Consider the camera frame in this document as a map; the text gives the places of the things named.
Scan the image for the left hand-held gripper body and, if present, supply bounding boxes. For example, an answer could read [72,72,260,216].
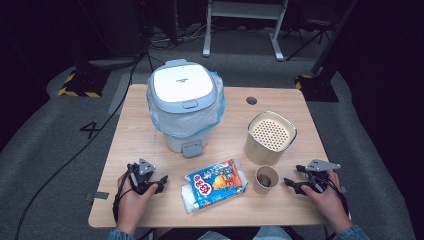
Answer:
[126,158,158,196]

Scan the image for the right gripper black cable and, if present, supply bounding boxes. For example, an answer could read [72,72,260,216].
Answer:
[318,178,352,221]

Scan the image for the blue printed snack packet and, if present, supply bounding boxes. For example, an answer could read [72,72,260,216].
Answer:
[180,158,249,214]

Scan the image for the metal canister with perforated strainer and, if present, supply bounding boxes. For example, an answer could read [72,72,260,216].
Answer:
[243,110,298,167]

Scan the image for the person's right hand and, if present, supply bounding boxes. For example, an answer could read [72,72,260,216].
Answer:
[301,170,351,234]

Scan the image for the person's legs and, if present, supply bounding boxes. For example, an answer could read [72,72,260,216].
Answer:
[196,225,293,240]

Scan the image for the black stand with hazard-striped base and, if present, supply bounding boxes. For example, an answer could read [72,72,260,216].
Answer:
[294,0,360,103]
[57,0,112,99]

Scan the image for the grey tape strip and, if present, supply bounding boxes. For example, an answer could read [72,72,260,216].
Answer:
[85,191,110,202]

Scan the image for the white metal desk frame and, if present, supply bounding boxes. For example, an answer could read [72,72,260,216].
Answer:
[202,0,290,62]

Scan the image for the long black floor cable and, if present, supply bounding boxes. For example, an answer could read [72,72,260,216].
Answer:
[13,51,148,240]

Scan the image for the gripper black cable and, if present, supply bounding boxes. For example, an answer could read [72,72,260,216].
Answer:
[318,178,352,221]
[112,163,135,224]

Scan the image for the person's left hand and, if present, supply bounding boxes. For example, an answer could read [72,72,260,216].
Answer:
[116,174,160,234]

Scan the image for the black tripod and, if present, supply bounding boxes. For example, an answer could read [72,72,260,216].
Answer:
[285,18,332,62]

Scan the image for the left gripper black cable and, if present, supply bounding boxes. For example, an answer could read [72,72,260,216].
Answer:
[112,163,135,224]

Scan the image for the beige paper cup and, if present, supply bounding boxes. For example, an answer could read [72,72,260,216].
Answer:
[253,165,280,196]

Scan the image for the white pedal trash can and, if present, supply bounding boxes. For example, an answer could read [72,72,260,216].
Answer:
[146,58,226,159]

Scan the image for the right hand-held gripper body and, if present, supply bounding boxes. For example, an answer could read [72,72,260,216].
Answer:
[301,158,342,194]

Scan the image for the grey floor cable cover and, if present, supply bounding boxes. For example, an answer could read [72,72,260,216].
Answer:
[107,72,151,116]

